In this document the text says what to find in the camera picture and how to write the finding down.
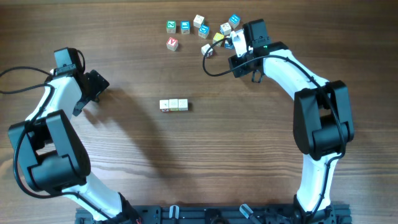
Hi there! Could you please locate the red I side block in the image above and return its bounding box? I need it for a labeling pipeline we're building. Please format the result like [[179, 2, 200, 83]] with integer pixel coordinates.
[[201, 44, 213, 58]]

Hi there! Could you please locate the plain Z wooden block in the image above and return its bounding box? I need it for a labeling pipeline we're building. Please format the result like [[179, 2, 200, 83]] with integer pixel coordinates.
[[178, 99, 188, 111]]

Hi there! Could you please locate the plain wooden green block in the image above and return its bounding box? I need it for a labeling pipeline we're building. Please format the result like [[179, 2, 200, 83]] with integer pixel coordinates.
[[169, 99, 179, 111]]

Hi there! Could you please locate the red A side block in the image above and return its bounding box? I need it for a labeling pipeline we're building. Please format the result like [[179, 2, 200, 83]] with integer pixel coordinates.
[[159, 100, 169, 112]]

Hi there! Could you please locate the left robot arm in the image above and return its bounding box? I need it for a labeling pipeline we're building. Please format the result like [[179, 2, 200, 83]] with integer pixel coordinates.
[[8, 47, 142, 223]]

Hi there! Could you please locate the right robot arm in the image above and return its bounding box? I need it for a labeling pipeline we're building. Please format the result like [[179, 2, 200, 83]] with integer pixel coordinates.
[[227, 19, 354, 223]]

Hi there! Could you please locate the blue H letter block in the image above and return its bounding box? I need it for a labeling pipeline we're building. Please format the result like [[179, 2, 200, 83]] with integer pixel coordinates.
[[224, 40, 234, 49]]

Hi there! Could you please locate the blue top far block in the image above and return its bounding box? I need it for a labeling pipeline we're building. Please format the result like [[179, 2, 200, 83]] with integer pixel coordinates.
[[228, 14, 241, 29]]

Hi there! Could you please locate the blue edged picture block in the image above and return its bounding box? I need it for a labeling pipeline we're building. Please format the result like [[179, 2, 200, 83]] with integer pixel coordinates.
[[220, 22, 232, 35]]

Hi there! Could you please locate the yellow top block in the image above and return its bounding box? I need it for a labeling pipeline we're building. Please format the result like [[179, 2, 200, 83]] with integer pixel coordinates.
[[213, 32, 224, 47]]

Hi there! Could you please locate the blue D letter block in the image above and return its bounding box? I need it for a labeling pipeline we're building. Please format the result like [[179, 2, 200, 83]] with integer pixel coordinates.
[[198, 25, 210, 39]]

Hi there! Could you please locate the plain top wooden block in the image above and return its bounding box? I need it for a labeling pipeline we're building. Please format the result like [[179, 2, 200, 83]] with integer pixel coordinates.
[[193, 14, 205, 28]]

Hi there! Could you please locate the red V letter block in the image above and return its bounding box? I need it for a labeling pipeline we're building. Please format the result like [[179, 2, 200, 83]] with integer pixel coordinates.
[[166, 37, 178, 51]]

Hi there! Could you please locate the green N letter block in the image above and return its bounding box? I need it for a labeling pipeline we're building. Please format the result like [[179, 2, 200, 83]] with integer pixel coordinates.
[[166, 20, 177, 34]]

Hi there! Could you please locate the right black cable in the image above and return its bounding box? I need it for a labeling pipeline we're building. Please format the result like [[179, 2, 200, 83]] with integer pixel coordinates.
[[202, 37, 346, 223]]

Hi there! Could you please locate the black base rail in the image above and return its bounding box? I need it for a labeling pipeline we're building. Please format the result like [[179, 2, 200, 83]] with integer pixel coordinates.
[[75, 204, 353, 224]]

